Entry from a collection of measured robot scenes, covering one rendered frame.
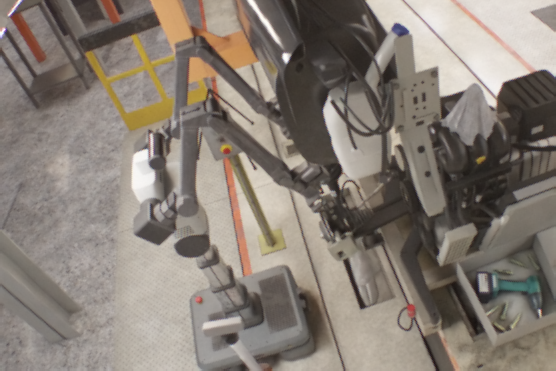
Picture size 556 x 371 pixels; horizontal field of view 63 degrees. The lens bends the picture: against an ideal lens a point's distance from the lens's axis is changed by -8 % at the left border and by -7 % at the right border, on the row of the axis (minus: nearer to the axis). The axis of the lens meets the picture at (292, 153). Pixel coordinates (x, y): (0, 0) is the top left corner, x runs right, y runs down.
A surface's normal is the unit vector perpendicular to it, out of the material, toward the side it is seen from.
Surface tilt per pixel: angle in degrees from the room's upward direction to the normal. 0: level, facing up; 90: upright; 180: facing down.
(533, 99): 0
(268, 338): 0
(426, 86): 90
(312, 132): 88
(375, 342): 0
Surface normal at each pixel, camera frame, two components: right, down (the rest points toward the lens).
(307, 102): 0.20, 0.64
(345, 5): -0.13, -0.41
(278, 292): -0.23, -0.70
